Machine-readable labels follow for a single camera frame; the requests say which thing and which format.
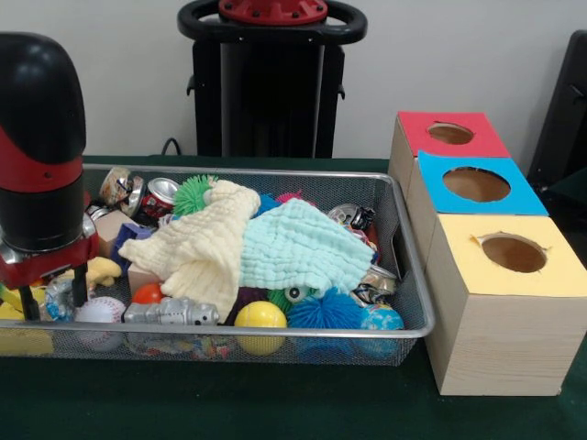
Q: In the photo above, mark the white baseball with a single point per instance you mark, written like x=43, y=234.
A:
x=101, y=312

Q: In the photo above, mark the wooden box with three holes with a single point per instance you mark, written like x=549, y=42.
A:
x=504, y=339

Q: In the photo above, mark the clear mesh bin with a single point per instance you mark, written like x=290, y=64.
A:
x=404, y=238

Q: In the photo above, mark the yellow toy banana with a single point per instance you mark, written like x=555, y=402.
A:
x=9, y=297

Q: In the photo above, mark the yellow ball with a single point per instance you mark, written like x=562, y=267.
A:
x=260, y=316

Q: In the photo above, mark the blue globe ball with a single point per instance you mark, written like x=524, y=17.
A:
x=381, y=321

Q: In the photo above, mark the silver robot toy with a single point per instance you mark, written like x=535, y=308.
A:
x=172, y=312

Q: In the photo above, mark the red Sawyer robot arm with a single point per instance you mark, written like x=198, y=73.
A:
x=41, y=137

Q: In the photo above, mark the pink fuzzy toy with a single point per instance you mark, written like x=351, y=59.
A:
x=292, y=196

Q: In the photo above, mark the crushed silver can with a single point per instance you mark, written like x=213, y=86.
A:
x=376, y=282
x=119, y=188

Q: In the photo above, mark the silver and black can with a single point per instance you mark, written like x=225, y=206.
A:
x=353, y=217

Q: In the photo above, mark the yellow duck toy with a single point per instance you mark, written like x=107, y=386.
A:
x=103, y=270

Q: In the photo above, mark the small clear plastic bottle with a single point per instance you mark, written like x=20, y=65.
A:
x=60, y=301

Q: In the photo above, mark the red soda can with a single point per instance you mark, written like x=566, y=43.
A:
x=160, y=197

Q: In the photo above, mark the small red ball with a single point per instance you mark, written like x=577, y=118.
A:
x=147, y=293

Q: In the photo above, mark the black chair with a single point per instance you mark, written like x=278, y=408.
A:
x=564, y=119

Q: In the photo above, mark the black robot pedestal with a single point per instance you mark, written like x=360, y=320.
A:
x=266, y=101

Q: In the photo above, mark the purple fuzzy toy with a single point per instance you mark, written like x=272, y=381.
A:
x=246, y=295

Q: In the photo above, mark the small green spiky toy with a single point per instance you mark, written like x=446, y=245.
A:
x=292, y=298

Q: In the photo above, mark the purple block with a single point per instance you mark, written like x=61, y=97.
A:
x=124, y=243

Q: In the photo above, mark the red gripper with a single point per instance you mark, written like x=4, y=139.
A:
x=50, y=264

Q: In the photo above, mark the pale yellow cloth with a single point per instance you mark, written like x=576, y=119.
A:
x=202, y=252

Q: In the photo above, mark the green fuzzy toy with eyes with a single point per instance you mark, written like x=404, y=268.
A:
x=193, y=194

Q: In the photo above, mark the small wooden block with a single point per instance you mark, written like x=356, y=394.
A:
x=142, y=277

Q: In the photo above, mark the yellow block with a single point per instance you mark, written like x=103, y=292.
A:
x=18, y=341

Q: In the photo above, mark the tan wooden cube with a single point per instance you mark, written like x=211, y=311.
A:
x=112, y=229

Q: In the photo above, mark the blue fuzzy toy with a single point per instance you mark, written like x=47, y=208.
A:
x=268, y=203

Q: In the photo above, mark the blue spiky ball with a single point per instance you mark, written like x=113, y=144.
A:
x=323, y=313

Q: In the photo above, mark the mint green cloth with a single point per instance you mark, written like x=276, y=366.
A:
x=307, y=247

